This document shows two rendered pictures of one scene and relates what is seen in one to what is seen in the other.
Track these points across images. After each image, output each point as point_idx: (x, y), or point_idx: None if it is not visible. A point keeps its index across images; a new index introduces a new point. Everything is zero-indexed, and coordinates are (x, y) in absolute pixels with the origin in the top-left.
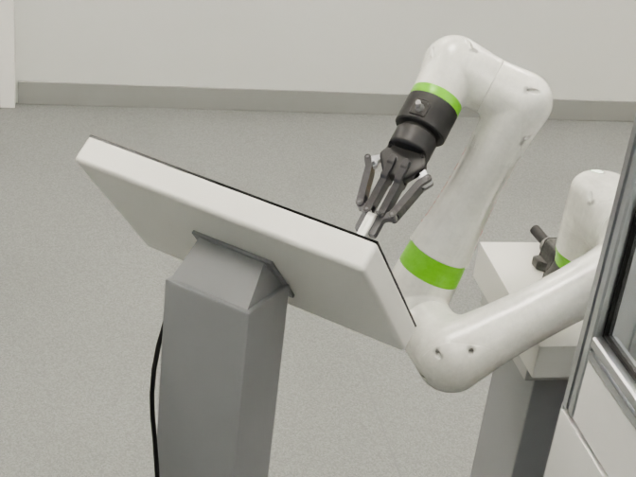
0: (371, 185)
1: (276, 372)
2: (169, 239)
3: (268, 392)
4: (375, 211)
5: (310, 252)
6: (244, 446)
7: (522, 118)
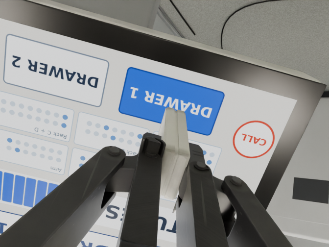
0: (74, 214)
1: (150, 21)
2: None
3: (153, 14)
4: (161, 168)
5: None
6: (159, 2)
7: None
